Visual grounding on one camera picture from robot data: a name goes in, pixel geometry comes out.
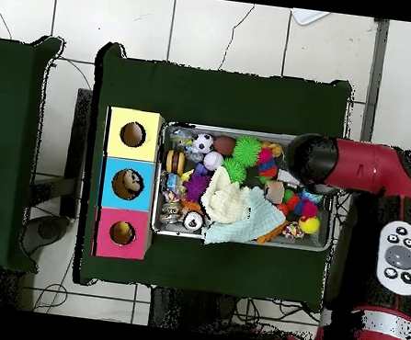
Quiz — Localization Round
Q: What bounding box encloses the white tray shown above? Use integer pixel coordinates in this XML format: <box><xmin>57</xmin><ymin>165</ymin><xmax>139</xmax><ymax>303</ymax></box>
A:
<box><xmin>290</xmin><ymin>7</ymin><xmax>330</xmax><ymax>29</ymax></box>

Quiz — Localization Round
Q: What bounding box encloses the wooden box with three holes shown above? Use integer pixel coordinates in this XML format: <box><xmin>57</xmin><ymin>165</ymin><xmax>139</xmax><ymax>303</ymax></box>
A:
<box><xmin>90</xmin><ymin>105</ymin><xmax>169</xmax><ymax>263</ymax></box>

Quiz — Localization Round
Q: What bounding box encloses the brown toy football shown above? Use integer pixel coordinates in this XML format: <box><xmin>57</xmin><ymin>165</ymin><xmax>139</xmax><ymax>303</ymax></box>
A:
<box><xmin>212</xmin><ymin>133</ymin><xmax>238</xmax><ymax>158</ymax></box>

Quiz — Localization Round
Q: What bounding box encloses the metal mesh bin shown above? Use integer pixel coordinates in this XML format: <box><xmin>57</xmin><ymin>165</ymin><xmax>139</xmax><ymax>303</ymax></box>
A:
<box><xmin>150</xmin><ymin>119</ymin><xmax>345</xmax><ymax>255</ymax></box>

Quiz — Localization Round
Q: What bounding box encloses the white toy baseball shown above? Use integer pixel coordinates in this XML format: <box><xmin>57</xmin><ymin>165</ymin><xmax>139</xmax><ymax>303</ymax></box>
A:
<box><xmin>202</xmin><ymin>150</ymin><xmax>226</xmax><ymax>173</ymax></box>

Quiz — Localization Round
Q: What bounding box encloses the multicolour spiky caterpillar toy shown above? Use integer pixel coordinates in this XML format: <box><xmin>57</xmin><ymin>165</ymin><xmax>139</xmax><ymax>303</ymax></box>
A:
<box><xmin>254</xmin><ymin>146</ymin><xmax>281</xmax><ymax>185</ymax></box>

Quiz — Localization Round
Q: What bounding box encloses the green spiky rubber ball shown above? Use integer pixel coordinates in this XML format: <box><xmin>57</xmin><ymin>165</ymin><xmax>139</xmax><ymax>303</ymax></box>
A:
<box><xmin>231</xmin><ymin>134</ymin><xmax>264</xmax><ymax>166</ymax></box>
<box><xmin>220</xmin><ymin>155</ymin><xmax>249</xmax><ymax>185</ymax></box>

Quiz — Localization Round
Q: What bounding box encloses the brown plush toy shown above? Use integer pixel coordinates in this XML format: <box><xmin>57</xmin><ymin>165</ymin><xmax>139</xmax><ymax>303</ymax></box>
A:
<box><xmin>260</xmin><ymin>140</ymin><xmax>285</xmax><ymax>159</ymax></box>

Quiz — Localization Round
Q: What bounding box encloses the wooden toy burger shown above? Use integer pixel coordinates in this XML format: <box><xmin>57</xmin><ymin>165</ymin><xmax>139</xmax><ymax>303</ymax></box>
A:
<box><xmin>164</xmin><ymin>148</ymin><xmax>188</xmax><ymax>176</ymax></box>

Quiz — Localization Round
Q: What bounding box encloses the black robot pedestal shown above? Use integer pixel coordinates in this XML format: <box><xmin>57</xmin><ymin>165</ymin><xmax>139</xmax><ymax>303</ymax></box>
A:
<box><xmin>146</xmin><ymin>284</ymin><xmax>246</xmax><ymax>338</ymax></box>

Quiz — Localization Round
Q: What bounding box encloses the cream knitted cloth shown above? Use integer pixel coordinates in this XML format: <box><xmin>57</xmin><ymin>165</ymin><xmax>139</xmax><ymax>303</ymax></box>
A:
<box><xmin>198</xmin><ymin>164</ymin><xmax>257</xmax><ymax>227</ymax></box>

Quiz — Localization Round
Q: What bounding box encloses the yellow smiley ball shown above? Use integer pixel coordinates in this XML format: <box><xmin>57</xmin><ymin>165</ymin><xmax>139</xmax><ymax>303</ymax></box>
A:
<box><xmin>296</xmin><ymin>214</ymin><xmax>322</xmax><ymax>236</ymax></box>

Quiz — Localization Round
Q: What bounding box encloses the dark green side table cloth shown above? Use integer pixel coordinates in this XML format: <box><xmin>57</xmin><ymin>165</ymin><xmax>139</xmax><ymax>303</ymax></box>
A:
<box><xmin>0</xmin><ymin>29</ymin><xmax>67</xmax><ymax>275</ymax></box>

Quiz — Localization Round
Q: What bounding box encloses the mint knitted cloth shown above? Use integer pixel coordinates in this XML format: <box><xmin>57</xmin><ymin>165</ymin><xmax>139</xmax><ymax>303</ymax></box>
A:
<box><xmin>201</xmin><ymin>180</ymin><xmax>291</xmax><ymax>255</ymax></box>

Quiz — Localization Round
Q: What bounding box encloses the dark grey rounded object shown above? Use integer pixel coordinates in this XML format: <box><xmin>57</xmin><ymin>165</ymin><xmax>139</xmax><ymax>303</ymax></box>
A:
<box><xmin>20</xmin><ymin>210</ymin><xmax>73</xmax><ymax>259</ymax></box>

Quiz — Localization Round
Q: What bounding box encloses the small soccer ball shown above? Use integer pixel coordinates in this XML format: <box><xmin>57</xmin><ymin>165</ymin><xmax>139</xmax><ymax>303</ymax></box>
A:
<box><xmin>191</xmin><ymin>130</ymin><xmax>216</xmax><ymax>156</ymax></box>

